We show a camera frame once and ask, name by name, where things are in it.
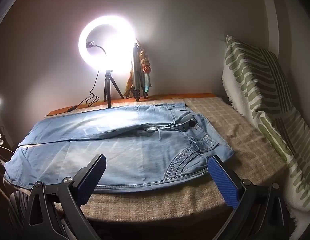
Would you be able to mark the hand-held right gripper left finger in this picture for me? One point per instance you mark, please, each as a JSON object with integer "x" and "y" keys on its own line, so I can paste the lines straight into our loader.
{"x": 91, "y": 177}

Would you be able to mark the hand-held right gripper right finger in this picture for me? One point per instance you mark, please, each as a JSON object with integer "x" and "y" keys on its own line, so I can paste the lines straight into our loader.
{"x": 223, "y": 180}

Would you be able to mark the light blue denim pants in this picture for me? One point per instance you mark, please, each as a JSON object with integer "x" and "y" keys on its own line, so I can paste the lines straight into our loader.
{"x": 132, "y": 155}

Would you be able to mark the beige checked bed blanket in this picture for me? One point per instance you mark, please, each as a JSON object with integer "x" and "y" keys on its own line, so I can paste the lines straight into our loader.
{"x": 244, "y": 150}

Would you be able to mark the orange bed sheet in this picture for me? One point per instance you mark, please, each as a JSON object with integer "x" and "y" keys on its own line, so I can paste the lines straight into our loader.
{"x": 170, "y": 96}

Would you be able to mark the green white patterned blanket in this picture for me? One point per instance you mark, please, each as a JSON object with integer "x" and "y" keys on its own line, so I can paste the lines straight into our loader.
{"x": 259, "y": 80}

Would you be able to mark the folded silver black tripod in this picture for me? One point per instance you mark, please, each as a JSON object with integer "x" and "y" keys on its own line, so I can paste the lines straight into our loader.
{"x": 136, "y": 80}

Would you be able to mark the colourful hanging cloth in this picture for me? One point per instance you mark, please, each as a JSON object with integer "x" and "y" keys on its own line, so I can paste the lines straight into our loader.
{"x": 146, "y": 65}

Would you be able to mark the black gooseneck phone holder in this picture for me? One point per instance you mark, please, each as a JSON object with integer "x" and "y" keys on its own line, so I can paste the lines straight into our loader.
{"x": 98, "y": 47}

